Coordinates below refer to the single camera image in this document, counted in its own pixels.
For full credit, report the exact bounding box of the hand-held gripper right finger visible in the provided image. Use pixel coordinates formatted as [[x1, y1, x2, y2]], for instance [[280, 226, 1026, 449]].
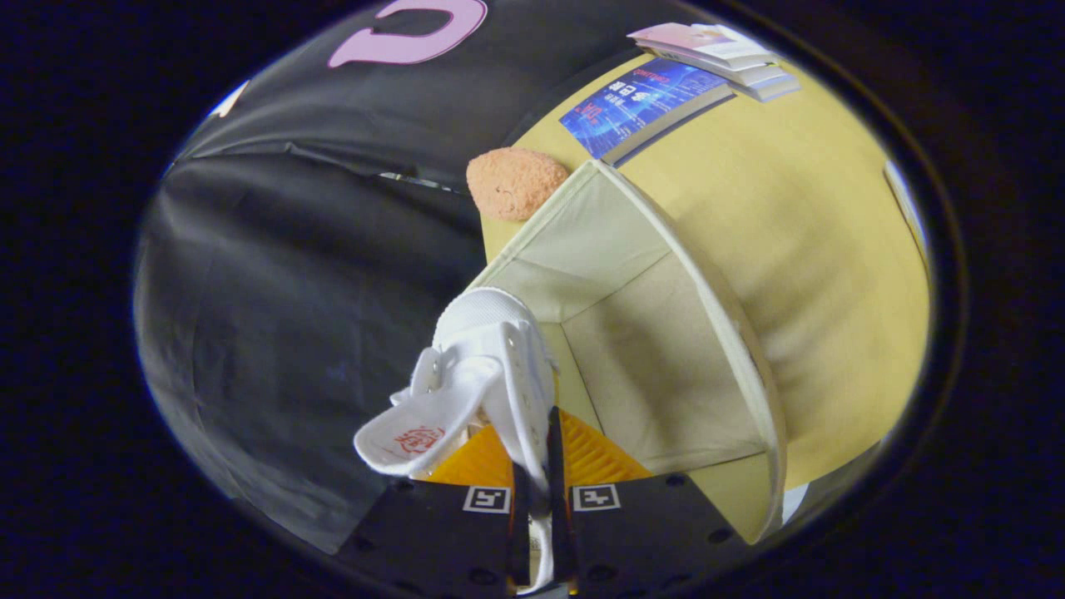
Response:
[[546, 406, 751, 598]]

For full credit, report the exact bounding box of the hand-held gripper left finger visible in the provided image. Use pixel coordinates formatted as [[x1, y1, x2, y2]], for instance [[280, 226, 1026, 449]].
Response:
[[335, 424, 535, 598]]

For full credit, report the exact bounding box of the beige fabric storage box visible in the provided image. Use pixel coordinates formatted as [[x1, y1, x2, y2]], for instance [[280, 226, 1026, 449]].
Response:
[[466, 160, 787, 546]]

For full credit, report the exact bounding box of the black backdrop cloth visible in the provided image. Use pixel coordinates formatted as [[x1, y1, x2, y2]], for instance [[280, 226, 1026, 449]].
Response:
[[133, 0, 700, 557]]

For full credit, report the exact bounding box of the orange round sponge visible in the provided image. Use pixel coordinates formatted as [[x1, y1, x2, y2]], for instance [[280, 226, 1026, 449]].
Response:
[[466, 147, 571, 222]]

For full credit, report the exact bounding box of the blue cover book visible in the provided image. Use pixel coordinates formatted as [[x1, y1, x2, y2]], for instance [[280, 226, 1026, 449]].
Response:
[[559, 57, 737, 167]]

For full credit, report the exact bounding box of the grey blue book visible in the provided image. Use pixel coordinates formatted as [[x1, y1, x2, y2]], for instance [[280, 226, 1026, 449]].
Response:
[[732, 73, 802, 103]]

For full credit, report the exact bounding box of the white book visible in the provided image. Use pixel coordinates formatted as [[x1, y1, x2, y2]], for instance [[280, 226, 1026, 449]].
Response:
[[666, 54, 787, 88]]

